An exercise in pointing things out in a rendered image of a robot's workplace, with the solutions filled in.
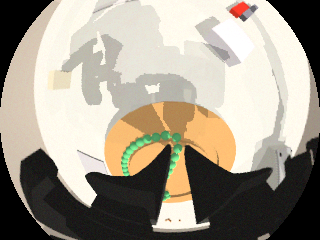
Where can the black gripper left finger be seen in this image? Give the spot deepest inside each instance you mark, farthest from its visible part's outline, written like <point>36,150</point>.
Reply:
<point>144,189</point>

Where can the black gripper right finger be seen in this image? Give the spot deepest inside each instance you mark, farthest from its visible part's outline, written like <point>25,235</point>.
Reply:
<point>212,187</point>

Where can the orange round board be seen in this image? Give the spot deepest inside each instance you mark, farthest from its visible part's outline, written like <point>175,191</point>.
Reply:
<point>198,127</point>

